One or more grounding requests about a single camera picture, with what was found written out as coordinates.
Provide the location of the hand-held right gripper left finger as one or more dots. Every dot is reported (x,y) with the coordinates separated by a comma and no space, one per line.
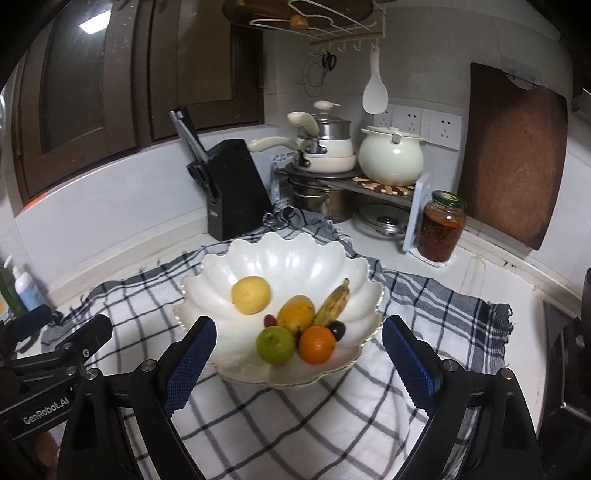
(189,369)

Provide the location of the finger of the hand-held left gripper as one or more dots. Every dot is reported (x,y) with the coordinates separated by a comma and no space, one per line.
(27,323)
(83,339)

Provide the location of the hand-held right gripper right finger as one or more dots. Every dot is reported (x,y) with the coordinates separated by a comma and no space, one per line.
(411,364)

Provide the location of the green apple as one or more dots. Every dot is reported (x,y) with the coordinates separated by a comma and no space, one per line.
(275,346)

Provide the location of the red date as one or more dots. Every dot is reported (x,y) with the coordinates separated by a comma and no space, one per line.
(270,320)

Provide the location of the yellow lemon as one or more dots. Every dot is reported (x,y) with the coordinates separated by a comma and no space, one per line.
(250,295)

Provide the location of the large orange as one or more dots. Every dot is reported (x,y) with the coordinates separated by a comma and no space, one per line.
(316,345)

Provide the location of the yellow mango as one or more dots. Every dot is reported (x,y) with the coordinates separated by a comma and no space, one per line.
(296,314)

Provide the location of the white scalloped bowl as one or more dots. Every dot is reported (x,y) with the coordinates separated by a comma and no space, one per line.
(295,267)

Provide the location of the person's left hand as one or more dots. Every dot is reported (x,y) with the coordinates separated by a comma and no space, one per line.
(44,450)

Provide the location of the blue pump bottle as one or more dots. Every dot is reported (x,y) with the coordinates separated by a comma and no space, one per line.
(27,290)

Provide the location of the green dish soap bottle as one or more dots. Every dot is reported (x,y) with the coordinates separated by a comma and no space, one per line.
(7,290)

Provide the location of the dark grape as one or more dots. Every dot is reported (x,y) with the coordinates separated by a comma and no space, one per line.
(338,330)

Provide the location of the spotted yellow banana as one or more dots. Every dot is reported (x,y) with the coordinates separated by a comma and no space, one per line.
(330,304)

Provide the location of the grey checked cloth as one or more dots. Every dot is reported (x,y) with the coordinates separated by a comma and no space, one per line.
(300,429)

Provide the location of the glass jar of chili sauce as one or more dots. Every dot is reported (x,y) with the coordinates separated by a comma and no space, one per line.
(438,230)

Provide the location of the steel pan with glass lid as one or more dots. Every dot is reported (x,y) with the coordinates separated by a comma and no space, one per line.
(381,221)

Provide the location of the grey kitchen shelf rack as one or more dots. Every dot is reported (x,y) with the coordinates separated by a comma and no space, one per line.
(418,212)

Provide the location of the wooden trivet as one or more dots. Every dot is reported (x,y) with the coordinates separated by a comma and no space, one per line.
(383,188)

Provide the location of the black knife block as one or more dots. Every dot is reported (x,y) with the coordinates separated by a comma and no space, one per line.
(238,194)

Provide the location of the large steel pot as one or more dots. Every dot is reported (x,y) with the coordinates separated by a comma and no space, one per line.
(318,203)

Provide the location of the black kitchen scissors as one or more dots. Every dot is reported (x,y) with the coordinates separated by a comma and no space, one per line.
(201,177)

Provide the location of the white ceramic pot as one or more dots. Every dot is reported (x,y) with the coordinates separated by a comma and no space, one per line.
(390,157)

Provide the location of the cream frying pan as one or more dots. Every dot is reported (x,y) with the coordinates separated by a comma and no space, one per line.
(332,162)

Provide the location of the brown wooden cutting board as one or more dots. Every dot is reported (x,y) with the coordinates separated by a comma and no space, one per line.
(512,157)

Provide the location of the brown cabinet door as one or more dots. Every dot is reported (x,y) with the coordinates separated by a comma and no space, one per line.
(69,92)
(207,69)

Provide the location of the steel steamer pot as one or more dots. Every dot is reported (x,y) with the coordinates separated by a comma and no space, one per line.
(332,129)

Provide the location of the white rice paddle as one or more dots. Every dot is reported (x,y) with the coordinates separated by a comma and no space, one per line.
(375,97)

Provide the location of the hanging small scissors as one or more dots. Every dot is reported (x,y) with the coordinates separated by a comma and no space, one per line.
(329,61)

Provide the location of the white wall outlet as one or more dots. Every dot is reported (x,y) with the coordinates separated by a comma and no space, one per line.
(408,121)
(445,131)
(381,119)

